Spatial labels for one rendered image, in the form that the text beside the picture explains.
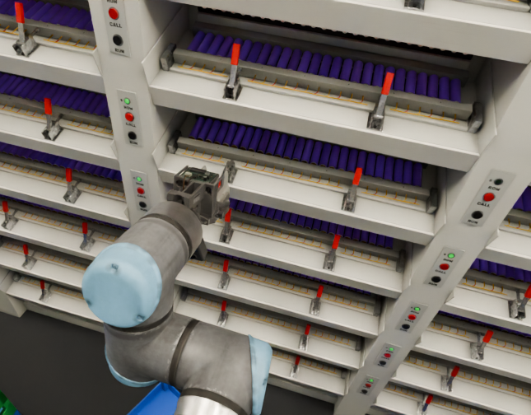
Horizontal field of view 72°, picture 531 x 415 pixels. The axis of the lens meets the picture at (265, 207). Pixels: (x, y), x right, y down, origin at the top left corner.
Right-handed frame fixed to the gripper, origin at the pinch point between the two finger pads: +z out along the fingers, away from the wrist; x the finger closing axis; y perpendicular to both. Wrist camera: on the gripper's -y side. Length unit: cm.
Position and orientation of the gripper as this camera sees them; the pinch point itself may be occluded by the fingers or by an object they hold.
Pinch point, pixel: (218, 186)
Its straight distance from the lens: 75.4
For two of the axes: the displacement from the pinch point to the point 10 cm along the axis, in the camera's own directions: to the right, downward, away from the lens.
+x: -9.6, -2.4, 1.3
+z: 2.2, -4.4, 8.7
